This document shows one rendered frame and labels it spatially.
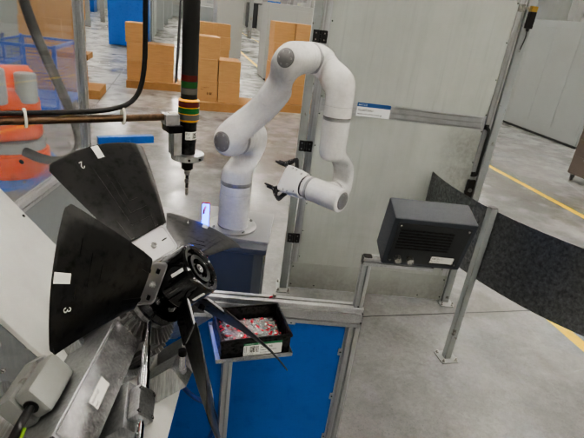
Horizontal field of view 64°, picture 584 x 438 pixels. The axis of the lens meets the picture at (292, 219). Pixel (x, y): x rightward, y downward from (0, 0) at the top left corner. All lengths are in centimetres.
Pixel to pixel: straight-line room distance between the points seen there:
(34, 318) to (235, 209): 94
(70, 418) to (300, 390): 114
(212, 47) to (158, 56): 199
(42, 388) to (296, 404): 119
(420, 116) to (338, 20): 74
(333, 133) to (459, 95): 159
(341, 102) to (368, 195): 160
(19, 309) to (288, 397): 112
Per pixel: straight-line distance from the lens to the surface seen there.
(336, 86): 147
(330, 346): 173
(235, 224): 182
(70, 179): 107
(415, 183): 306
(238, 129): 165
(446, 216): 150
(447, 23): 291
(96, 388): 91
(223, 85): 867
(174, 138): 100
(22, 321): 104
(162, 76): 1035
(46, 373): 90
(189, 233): 127
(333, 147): 150
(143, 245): 105
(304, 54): 150
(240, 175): 174
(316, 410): 194
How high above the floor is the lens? 175
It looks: 24 degrees down
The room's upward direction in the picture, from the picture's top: 7 degrees clockwise
